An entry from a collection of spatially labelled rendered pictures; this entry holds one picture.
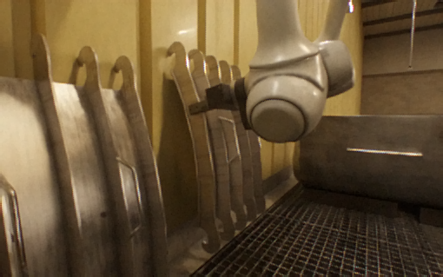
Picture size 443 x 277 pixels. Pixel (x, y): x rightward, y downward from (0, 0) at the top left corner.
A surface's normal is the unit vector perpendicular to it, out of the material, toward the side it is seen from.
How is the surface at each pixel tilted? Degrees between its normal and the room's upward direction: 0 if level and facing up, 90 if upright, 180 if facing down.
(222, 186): 90
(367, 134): 90
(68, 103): 63
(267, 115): 127
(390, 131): 93
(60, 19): 90
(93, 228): 80
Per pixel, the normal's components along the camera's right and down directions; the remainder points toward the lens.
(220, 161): -0.55, 0.07
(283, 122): -0.38, 0.61
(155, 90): 0.84, 0.05
